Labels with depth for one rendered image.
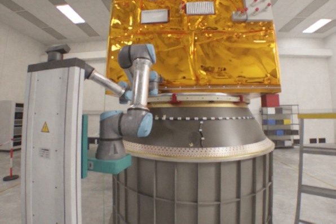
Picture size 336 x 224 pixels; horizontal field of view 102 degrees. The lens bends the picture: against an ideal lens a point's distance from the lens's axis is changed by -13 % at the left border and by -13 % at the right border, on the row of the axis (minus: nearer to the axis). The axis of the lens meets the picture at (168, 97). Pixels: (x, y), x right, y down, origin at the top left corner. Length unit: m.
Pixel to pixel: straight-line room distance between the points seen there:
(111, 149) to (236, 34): 1.69
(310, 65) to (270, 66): 7.97
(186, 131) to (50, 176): 1.06
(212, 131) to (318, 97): 8.54
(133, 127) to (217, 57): 1.28
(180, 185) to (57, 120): 1.08
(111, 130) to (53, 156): 0.28
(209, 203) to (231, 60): 1.38
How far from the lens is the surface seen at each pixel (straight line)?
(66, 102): 0.79
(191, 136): 1.46
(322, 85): 10.04
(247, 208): 1.82
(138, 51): 0.92
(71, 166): 0.80
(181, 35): 1.86
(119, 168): 0.81
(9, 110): 8.16
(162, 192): 1.56
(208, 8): 2.08
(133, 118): 0.76
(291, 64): 9.27
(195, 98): 1.58
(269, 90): 1.92
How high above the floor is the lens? 1.53
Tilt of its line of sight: 6 degrees up
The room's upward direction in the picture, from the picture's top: straight up
